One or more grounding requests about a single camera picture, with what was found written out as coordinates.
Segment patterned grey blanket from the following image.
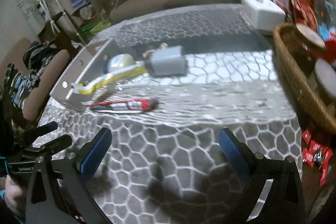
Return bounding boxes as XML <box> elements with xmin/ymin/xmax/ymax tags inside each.
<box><xmin>36</xmin><ymin>4</ymin><xmax>302</xmax><ymax>223</ymax></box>

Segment grey cardboard tray box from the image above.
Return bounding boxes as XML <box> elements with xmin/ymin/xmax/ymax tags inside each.
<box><xmin>50</xmin><ymin>38</ymin><xmax>121</xmax><ymax>112</ymax></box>

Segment grey cylindrical motor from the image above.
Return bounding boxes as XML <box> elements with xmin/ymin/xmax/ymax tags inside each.
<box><xmin>144</xmin><ymin>46</ymin><xmax>189</xmax><ymax>77</ymax></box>

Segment person's left hand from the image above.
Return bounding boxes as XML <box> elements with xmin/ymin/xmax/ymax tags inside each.
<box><xmin>5</xmin><ymin>175</ymin><xmax>27</xmax><ymax>218</ymax></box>

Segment brown armchair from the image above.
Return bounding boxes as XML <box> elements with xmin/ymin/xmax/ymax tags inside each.
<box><xmin>1</xmin><ymin>38</ymin><xmax>71</xmax><ymax>123</ymax></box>

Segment red lightstick packet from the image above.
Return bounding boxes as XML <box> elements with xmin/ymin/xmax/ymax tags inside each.
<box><xmin>87</xmin><ymin>99</ymin><xmax>158</xmax><ymax>114</ymax></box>

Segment yellow white foil packet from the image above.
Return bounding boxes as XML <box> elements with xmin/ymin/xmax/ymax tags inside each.
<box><xmin>71</xmin><ymin>61</ymin><xmax>147</xmax><ymax>95</ymax></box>

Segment white plastic container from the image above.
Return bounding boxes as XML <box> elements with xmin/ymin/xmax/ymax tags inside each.
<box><xmin>241</xmin><ymin>0</ymin><xmax>286</xmax><ymax>32</ymax></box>

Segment blue-capped cream bottle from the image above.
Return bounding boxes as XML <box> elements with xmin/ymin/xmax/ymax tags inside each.
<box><xmin>104</xmin><ymin>53</ymin><xmax>135</xmax><ymax>74</ymax></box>

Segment wicker basket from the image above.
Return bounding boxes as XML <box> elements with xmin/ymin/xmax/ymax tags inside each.
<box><xmin>273</xmin><ymin>23</ymin><xmax>335</xmax><ymax>133</ymax></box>

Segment red snack packets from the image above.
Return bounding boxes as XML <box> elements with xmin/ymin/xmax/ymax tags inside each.
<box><xmin>302</xmin><ymin>127</ymin><xmax>333</xmax><ymax>186</ymax></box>

